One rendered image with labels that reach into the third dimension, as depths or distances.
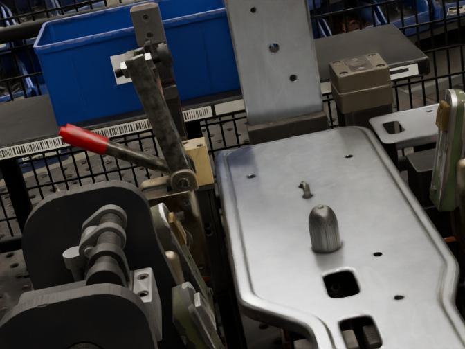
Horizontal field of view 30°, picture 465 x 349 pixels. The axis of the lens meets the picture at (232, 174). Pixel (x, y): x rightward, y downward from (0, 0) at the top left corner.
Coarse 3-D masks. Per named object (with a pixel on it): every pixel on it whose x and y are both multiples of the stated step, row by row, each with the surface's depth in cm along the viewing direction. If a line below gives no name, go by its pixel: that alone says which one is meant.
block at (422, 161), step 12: (408, 156) 114; (420, 156) 113; (432, 156) 113; (408, 168) 114; (420, 168) 110; (432, 168) 110; (408, 180) 116; (420, 180) 110; (420, 192) 111; (432, 204) 111; (432, 216) 112; (444, 216) 112; (444, 228) 113; (444, 240) 113; (456, 240) 113; (456, 252) 115; (456, 300) 117
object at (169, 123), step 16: (160, 48) 95; (128, 64) 94; (144, 64) 94; (144, 80) 95; (144, 96) 96; (160, 96) 96; (160, 112) 97; (160, 128) 98; (160, 144) 98; (176, 144) 99; (176, 160) 99
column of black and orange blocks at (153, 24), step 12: (132, 12) 123; (144, 12) 123; (156, 12) 123; (144, 24) 124; (156, 24) 124; (144, 36) 124; (156, 36) 124; (168, 72) 127; (168, 84) 129; (168, 96) 128; (168, 108) 129; (180, 108) 131; (180, 120) 130; (180, 132) 131; (216, 300) 143
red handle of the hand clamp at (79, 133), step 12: (60, 132) 98; (72, 132) 98; (84, 132) 98; (72, 144) 99; (84, 144) 98; (96, 144) 99; (108, 144) 99; (120, 144) 100; (120, 156) 100; (132, 156) 100; (144, 156) 100; (156, 156) 101; (156, 168) 101; (168, 168) 101
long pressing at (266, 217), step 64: (256, 192) 108; (320, 192) 105; (384, 192) 102; (256, 256) 94; (320, 256) 91; (384, 256) 89; (448, 256) 87; (256, 320) 85; (320, 320) 81; (384, 320) 79; (448, 320) 77
